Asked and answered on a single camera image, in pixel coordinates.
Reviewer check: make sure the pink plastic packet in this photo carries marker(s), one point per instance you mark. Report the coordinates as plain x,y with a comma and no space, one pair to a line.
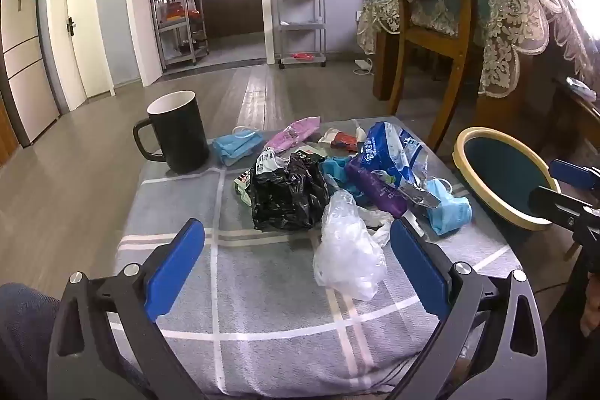
290,133

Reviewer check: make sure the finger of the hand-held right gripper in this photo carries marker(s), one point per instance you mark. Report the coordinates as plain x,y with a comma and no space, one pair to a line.
555,203
572,173

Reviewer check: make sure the clear plastic bag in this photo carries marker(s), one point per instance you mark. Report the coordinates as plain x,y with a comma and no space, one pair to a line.
347,254

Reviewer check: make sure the black plastic bag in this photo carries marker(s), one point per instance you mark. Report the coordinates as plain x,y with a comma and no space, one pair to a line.
286,198

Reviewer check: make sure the teal cream trash bin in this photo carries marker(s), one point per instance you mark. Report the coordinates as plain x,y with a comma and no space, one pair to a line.
506,179

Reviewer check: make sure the metal shelf rack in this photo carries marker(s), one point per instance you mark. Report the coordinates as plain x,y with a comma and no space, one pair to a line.
180,11

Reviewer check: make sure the red snack wrapper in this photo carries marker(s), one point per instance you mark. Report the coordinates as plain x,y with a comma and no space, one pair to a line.
344,141

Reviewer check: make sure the person's right forearm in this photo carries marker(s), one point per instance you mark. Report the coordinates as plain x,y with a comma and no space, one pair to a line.
591,311

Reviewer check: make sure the crumpled white tissue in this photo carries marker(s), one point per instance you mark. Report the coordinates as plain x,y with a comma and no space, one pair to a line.
377,219

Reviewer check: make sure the white door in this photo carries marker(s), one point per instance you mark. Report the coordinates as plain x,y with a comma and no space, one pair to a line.
86,34

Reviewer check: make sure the beige refrigerator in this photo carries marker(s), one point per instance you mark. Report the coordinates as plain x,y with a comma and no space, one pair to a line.
26,67

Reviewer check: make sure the dark kitchen counter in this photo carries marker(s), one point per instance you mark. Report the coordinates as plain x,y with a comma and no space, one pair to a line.
234,13

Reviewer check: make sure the blue purple tissue package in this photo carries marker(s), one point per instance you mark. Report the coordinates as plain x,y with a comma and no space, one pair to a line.
389,165

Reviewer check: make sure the white power strip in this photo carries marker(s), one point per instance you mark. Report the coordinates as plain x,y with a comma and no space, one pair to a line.
363,66

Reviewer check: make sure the blue face mask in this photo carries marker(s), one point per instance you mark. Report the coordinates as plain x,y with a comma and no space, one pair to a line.
234,149
450,210

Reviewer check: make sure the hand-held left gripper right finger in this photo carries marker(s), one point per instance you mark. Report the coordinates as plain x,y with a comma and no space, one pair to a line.
419,269

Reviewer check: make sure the wooden cabinet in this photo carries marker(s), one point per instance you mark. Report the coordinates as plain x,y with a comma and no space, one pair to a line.
5,133

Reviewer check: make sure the teal rubber glove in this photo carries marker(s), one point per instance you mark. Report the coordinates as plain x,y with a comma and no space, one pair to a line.
335,170

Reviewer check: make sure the person's jeans leg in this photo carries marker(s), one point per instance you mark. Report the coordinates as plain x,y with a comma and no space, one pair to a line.
23,334

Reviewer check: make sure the grey checked blanket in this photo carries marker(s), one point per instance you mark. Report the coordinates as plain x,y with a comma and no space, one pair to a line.
262,325

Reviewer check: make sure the teal lace tablecloth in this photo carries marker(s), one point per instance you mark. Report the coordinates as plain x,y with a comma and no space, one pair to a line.
515,6

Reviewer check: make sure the silver medicine sachet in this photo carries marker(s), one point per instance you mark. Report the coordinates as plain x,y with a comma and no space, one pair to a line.
419,195

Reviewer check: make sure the white paper cone cup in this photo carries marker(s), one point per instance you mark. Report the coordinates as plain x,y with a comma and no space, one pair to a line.
360,135

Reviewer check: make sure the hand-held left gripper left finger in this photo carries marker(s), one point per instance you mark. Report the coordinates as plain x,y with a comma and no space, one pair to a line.
176,269

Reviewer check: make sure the white packet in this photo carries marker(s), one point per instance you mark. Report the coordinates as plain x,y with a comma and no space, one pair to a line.
581,88

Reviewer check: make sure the black mug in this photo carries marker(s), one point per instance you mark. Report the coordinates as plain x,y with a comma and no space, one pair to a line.
180,137

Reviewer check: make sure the wooden chair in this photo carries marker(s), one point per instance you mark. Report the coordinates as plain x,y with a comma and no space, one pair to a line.
461,30

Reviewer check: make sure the white trolley cart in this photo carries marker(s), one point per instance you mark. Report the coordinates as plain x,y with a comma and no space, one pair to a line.
300,25

